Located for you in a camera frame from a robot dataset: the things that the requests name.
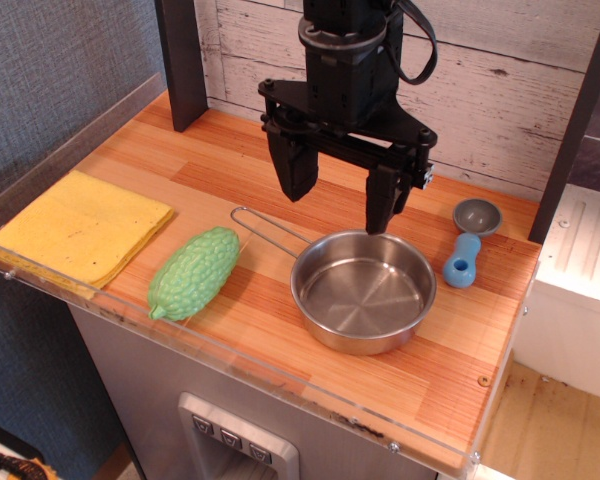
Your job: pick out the clear acrylic side guard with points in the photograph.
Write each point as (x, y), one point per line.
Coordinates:
(28, 184)

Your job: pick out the blue grey toy spoon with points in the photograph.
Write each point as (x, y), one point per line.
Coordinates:
(476, 218)

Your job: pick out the dark frame post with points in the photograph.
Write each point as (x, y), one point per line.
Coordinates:
(183, 63)
(583, 110)

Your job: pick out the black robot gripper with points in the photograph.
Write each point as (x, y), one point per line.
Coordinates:
(347, 108)

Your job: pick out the green bitter melon toy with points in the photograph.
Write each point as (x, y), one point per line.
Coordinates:
(193, 275)

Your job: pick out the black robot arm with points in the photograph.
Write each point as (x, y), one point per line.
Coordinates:
(366, 19)

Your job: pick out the grey toy fridge cabinet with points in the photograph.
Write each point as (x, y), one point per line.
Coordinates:
(144, 380)

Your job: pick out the yellow cloth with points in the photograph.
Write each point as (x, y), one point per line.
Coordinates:
(81, 232)

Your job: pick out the silver dispenser panel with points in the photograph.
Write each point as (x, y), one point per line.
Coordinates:
(225, 446)

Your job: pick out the dark right frame post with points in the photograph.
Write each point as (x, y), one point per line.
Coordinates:
(583, 110)

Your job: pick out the dark left frame post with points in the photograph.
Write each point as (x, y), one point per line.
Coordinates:
(183, 63)

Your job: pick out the stainless steel pan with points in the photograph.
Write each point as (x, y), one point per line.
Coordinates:
(359, 294)

